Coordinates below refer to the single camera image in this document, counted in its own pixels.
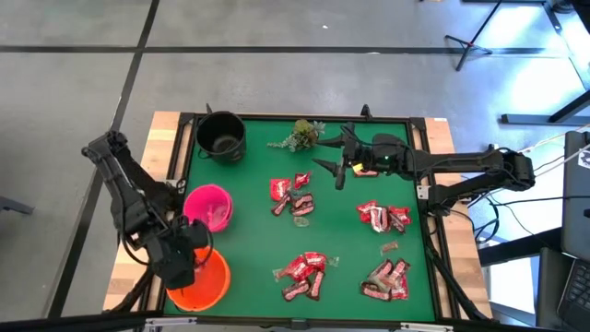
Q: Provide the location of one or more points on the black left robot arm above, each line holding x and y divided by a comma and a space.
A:
117, 175

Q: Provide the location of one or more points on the white and red candy pack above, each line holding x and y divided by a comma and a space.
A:
379, 219

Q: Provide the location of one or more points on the white power strip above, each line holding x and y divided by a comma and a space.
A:
491, 147

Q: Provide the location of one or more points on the clear green candy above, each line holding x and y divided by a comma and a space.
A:
301, 221

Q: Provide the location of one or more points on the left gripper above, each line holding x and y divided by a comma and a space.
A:
177, 258

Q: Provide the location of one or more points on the small potted green plant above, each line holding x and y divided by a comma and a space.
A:
304, 133

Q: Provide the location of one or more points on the black pumpkin bucket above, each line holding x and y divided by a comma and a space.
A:
221, 138

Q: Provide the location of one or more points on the orange pumpkin bucket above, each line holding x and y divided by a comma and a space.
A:
212, 281

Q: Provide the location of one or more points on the dark grey case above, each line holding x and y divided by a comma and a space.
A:
548, 286

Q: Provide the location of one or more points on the black tripod stand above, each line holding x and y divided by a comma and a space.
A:
468, 45

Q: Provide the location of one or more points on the green table mat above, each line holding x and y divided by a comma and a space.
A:
258, 240

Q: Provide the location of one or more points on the pale green candy wrapper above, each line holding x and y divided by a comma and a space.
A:
375, 279

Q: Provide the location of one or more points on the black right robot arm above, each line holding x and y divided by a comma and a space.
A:
461, 161

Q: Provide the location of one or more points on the yellow label tag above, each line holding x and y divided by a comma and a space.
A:
357, 167

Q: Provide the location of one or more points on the black slanted desk bar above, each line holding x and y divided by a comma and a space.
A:
567, 41

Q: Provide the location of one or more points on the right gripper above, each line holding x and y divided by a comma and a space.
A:
357, 154

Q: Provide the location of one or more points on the black desk foot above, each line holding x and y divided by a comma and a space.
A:
544, 119

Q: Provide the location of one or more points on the dark furniture leg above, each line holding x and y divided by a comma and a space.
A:
16, 206

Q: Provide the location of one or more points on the black table frame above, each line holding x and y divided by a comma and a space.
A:
276, 116

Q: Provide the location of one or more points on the pink pumpkin bucket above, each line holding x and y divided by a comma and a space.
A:
212, 207

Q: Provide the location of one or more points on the black laptop keyboard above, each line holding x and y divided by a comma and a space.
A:
576, 290

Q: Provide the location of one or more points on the brown PayDay bar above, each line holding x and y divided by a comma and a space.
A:
316, 285
295, 290

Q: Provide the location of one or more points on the brown candy bar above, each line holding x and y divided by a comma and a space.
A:
398, 269
375, 291
381, 271
303, 210
396, 224
281, 205
303, 200

